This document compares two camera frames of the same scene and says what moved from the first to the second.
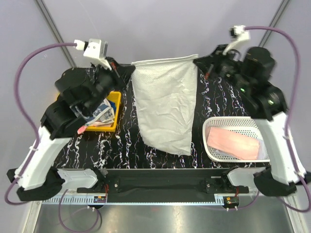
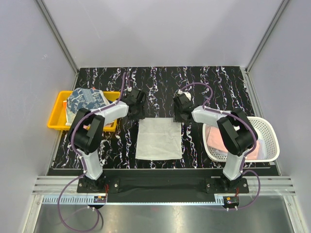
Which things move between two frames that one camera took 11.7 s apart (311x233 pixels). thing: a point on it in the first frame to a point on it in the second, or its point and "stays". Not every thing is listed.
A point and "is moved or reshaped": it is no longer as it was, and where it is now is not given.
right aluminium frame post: x=283 y=6 stays
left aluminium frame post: x=54 y=30 stays
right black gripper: x=209 y=63 to x=176 y=118
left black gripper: x=122 y=72 to x=140 y=115
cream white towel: x=166 y=93 is moved or reshaped
